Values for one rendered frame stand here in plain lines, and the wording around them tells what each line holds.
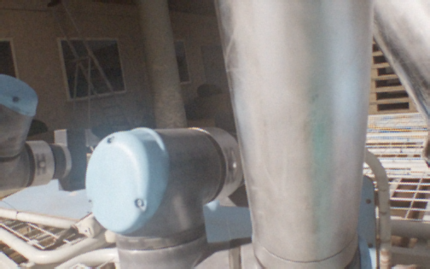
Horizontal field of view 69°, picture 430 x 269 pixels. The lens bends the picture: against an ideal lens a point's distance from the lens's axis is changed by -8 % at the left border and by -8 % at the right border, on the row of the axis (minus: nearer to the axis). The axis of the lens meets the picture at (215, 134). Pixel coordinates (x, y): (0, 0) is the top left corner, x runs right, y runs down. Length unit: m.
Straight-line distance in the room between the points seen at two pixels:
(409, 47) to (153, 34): 6.31
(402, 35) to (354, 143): 0.15
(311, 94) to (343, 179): 0.07
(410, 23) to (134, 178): 0.26
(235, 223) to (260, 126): 0.62
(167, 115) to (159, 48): 1.26
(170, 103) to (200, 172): 6.13
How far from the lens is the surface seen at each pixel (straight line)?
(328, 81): 0.17
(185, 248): 0.32
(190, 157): 0.32
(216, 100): 9.50
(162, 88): 6.46
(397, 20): 0.32
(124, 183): 0.30
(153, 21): 6.59
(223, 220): 0.81
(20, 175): 0.68
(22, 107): 0.57
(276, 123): 0.18
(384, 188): 0.66
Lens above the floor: 0.92
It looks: 8 degrees down
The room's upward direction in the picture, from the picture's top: 9 degrees counter-clockwise
